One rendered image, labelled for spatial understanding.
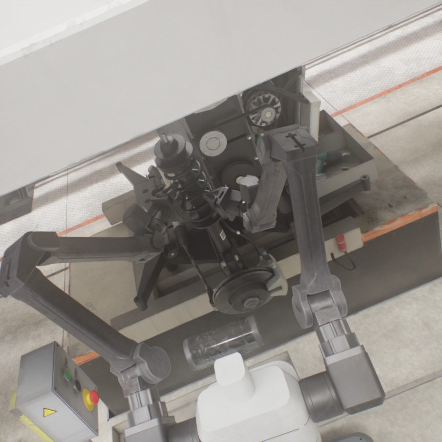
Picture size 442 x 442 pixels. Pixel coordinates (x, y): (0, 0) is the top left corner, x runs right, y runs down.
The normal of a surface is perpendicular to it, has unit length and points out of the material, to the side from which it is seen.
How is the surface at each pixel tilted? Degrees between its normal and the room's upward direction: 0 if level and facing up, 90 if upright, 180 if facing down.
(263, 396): 0
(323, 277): 72
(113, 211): 90
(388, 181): 0
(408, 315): 0
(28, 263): 66
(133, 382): 40
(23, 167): 117
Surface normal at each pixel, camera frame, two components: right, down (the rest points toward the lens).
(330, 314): 0.07, -0.43
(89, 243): 0.70, -0.52
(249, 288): -0.04, -0.65
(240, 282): 0.30, 0.72
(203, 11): 0.35, 0.83
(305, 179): 0.25, 0.23
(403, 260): 0.22, 0.56
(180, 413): -0.32, -0.73
